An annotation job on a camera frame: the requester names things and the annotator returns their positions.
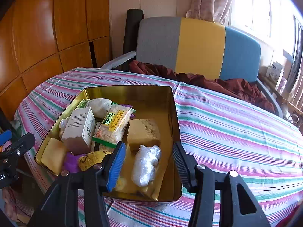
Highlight small white plastic bag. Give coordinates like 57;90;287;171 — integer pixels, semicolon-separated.
131;145;161;187

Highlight purple snack packet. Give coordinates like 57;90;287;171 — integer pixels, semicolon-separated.
122;104;136;119

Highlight dark red blanket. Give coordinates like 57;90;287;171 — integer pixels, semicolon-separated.
129;60;276;113

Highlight yellow sponge block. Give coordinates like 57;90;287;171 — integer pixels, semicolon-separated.
127;119;161;151

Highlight clear plastic bag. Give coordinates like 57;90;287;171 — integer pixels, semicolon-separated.
59;117;69;138

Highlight green tea box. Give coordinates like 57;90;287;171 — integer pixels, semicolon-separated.
76;99;90;109

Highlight pink patterned curtain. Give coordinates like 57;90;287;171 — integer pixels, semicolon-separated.
186;0;232;25

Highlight green white snack packet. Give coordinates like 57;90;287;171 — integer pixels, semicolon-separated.
99;103;131;148

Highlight white carton on shelf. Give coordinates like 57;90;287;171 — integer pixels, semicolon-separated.
266;62;284;85

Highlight grey white sock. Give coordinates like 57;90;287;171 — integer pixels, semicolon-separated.
86;98;112;119

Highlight striped tablecloth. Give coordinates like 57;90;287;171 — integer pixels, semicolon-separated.
14;68;302;226

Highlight grey yellow blue chair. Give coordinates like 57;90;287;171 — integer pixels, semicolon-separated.
102;17;283;117

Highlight white cardboard box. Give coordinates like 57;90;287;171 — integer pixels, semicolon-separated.
61;107;96;155

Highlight wooden wardrobe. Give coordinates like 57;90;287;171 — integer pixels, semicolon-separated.
1;0;111;120

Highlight gold tin box maroon side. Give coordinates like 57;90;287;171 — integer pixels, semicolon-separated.
34;85;183;202

